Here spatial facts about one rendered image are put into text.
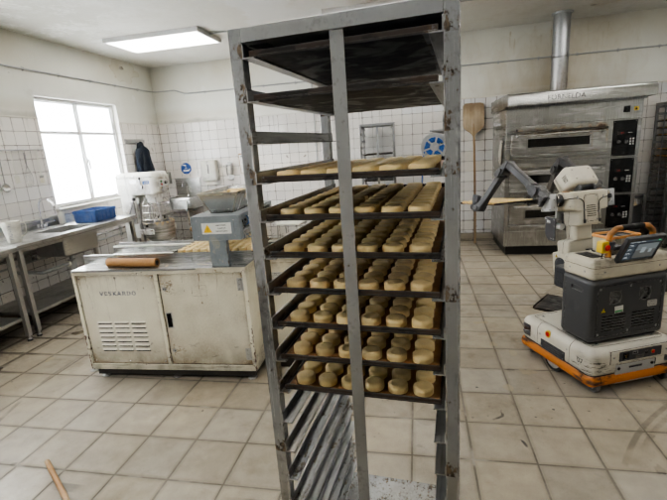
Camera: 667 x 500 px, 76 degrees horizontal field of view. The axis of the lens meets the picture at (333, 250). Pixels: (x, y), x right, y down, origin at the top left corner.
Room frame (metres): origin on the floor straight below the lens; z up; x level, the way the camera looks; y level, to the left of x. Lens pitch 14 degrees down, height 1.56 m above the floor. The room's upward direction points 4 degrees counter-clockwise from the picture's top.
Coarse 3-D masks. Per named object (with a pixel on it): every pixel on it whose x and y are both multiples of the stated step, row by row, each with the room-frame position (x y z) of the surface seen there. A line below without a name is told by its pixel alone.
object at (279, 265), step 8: (272, 264) 2.83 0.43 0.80; (280, 264) 2.83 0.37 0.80; (288, 264) 2.82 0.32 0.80; (272, 272) 2.83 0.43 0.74; (280, 272) 2.83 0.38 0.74; (280, 296) 2.83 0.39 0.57; (288, 296) 2.82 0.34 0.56; (280, 304) 2.83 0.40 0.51; (288, 328) 2.82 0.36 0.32; (280, 336) 2.83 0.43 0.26; (288, 360) 2.86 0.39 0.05
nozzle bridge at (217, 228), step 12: (264, 204) 3.20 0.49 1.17; (192, 216) 2.74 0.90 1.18; (204, 216) 2.70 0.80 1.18; (216, 216) 2.69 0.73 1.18; (228, 216) 2.68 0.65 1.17; (240, 216) 2.70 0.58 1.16; (192, 228) 2.72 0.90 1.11; (204, 228) 2.71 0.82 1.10; (216, 228) 2.69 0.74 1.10; (228, 228) 2.68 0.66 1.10; (240, 228) 2.67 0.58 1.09; (204, 240) 2.71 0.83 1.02; (216, 240) 2.70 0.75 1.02; (216, 252) 2.70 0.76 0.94; (228, 252) 2.70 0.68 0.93; (216, 264) 2.70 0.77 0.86; (228, 264) 2.68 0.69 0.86
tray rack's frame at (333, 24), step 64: (448, 0) 0.87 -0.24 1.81; (448, 64) 0.87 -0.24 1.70; (448, 128) 0.87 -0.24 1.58; (256, 192) 0.99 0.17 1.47; (448, 192) 0.87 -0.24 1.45; (256, 256) 1.00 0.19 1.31; (448, 256) 0.87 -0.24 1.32; (448, 320) 0.87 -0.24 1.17; (448, 384) 0.87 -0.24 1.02; (448, 448) 0.87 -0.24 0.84
